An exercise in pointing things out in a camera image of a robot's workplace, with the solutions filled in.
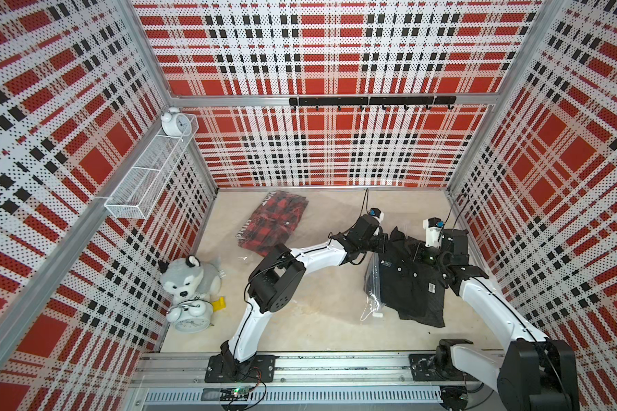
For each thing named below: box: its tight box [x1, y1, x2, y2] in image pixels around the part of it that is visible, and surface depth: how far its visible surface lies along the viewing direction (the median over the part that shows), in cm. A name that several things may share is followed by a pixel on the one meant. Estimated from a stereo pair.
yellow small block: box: [212, 296, 228, 312], surface depth 86 cm
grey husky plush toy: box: [157, 254, 227, 308], surface depth 75 cm
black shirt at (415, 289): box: [377, 226, 446, 328], surface depth 85 cm
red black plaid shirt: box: [235, 190, 310, 257], surface depth 108 cm
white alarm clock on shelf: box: [160, 107, 192, 137], surface depth 82 cm
